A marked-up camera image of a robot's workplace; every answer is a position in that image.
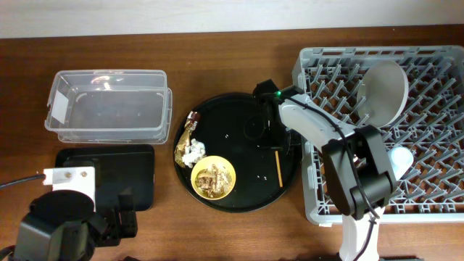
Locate yellow bowl with food scraps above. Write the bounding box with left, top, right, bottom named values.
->
left=191, top=156, right=236, bottom=200

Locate white tissue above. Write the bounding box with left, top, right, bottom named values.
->
left=182, top=138, right=206, bottom=168

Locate grey plastic dishwasher rack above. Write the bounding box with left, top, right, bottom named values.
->
left=292, top=46, right=463, bottom=223

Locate clear plastic bin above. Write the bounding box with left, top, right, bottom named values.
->
left=44, top=70, right=173, bottom=145

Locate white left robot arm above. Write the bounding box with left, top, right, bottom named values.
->
left=1, top=190, right=138, bottom=260

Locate black rectangular tray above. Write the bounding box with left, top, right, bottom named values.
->
left=55, top=144, right=154, bottom=211

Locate black object at bottom edge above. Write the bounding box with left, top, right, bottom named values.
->
left=379, top=257, right=425, bottom=261

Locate grey round plate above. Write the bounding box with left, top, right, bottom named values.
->
left=355, top=61, right=409, bottom=128

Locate wooden chopstick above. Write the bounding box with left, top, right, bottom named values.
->
left=274, top=150, right=283, bottom=188

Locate gold brown snack wrapper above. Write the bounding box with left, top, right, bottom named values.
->
left=174, top=111, right=200, bottom=168

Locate round black serving tray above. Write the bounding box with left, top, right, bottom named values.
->
left=174, top=93, right=302, bottom=213

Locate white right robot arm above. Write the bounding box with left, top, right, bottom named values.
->
left=251, top=80, right=413, bottom=260

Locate light blue plastic cup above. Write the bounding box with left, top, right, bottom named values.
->
left=387, top=146, right=414, bottom=181

